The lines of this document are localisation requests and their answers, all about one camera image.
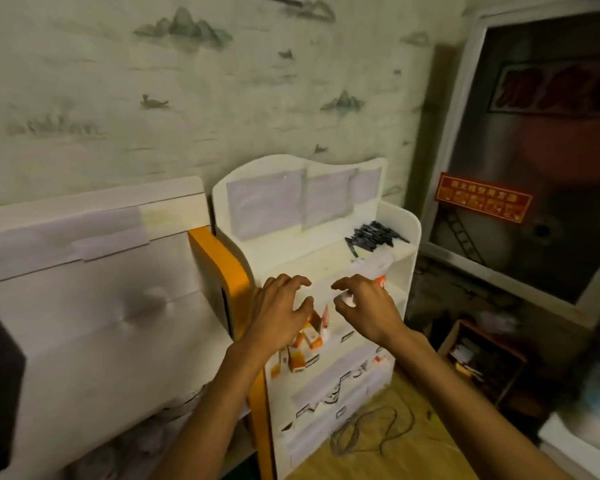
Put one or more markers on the person's right forearm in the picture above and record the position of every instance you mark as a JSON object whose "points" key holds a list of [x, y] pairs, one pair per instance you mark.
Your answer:
{"points": [[460, 409]]}

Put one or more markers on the stack of white boards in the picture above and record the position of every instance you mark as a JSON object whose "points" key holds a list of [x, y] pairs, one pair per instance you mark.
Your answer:
{"points": [[587, 419]]}

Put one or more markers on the small orange box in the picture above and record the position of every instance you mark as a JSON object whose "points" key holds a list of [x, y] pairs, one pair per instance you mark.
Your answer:
{"points": [[380, 280]]}

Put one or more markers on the small taped paper sheet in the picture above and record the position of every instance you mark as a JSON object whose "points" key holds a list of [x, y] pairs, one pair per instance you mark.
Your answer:
{"points": [[366, 184]]}

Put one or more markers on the person's right thumb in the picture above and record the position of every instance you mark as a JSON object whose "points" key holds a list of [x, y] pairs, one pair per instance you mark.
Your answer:
{"points": [[341, 305]]}

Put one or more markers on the large taped paper sheet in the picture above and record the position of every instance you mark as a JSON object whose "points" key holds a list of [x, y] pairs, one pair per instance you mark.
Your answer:
{"points": [[264, 204]]}

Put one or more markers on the person's left forearm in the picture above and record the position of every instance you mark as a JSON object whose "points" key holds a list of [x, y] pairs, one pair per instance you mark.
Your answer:
{"points": [[220, 409]]}

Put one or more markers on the long taped paper strip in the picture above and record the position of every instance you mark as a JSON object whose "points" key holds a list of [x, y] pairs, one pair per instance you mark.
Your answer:
{"points": [[70, 239]]}

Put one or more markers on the cardboard box of clutter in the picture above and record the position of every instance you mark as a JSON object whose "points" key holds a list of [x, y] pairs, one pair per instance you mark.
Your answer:
{"points": [[482, 359]]}

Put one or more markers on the orange side panel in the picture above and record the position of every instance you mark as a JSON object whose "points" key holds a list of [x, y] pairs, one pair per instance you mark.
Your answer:
{"points": [[230, 274]]}

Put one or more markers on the white display board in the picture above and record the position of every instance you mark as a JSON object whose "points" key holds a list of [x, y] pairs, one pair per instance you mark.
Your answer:
{"points": [[95, 314]]}

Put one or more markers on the person's right hand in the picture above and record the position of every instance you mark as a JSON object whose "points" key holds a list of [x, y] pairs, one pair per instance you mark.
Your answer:
{"points": [[372, 312]]}

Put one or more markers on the person's left thumb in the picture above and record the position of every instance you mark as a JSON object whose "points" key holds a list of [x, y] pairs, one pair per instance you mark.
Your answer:
{"points": [[304, 306]]}

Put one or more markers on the red cabinet sign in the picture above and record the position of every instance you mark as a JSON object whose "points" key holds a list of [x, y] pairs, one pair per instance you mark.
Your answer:
{"points": [[555, 89]]}

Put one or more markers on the white framed glass cabinet door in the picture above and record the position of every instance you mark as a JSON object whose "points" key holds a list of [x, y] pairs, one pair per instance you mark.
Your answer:
{"points": [[530, 159]]}

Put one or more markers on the person's left hand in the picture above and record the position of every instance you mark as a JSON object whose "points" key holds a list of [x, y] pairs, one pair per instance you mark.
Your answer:
{"points": [[272, 314]]}

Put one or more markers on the dark object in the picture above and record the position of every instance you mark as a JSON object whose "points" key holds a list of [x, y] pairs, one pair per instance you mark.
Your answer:
{"points": [[0, 384]]}

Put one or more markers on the pile of orange white boxes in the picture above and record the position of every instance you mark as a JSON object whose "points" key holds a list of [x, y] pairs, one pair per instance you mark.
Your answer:
{"points": [[300, 352]]}

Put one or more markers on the red instruction sticker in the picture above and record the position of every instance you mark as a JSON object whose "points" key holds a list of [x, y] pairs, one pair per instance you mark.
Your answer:
{"points": [[482, 197]]}

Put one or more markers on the medium taped paper sheet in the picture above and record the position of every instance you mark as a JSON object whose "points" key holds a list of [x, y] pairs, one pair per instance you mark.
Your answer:
{"points": [[327, 199]]}

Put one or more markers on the white display shelf rack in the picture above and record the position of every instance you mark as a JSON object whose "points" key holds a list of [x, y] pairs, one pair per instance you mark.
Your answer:
{"points": [[330, 234]]}

